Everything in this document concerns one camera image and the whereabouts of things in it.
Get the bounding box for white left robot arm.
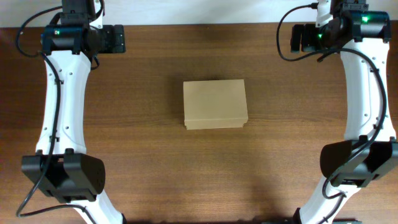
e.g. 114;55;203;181
21;0;126;223

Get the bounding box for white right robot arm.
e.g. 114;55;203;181
291;1;397;223

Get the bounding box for brown cardboard box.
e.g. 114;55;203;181
183;79;248;130

